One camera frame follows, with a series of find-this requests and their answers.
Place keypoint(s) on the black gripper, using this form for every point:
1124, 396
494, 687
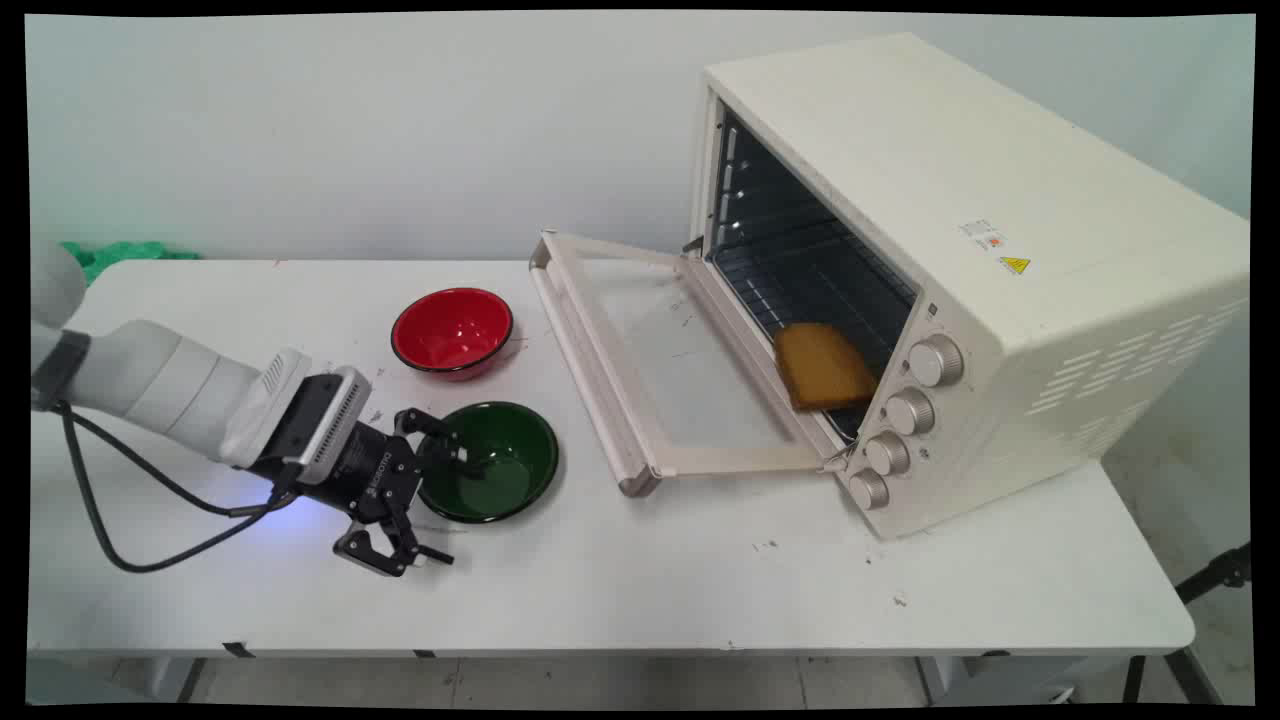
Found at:
362, 472

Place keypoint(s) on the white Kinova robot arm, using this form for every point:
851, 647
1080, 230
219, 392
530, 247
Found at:
150, 375

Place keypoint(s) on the green bowl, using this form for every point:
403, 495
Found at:
500, 462

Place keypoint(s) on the red bowl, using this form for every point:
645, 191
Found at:
452, 333

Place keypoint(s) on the glass oven door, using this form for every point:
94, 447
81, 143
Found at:
660, 370

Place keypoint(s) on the green cloth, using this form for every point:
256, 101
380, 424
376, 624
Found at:
115, 256

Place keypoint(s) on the brown bread slice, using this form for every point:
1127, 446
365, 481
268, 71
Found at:
824, 366

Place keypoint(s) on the metal oven rack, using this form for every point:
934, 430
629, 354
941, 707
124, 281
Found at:
810, 280

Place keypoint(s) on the large silver oven knob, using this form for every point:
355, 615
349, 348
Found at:
936, 361

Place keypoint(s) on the cream toaster oven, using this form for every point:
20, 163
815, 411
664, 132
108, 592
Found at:
1000, 280

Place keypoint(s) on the black tripod leg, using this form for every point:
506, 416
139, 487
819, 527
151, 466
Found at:
1190, 620

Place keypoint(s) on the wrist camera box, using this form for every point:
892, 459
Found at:
318, 425

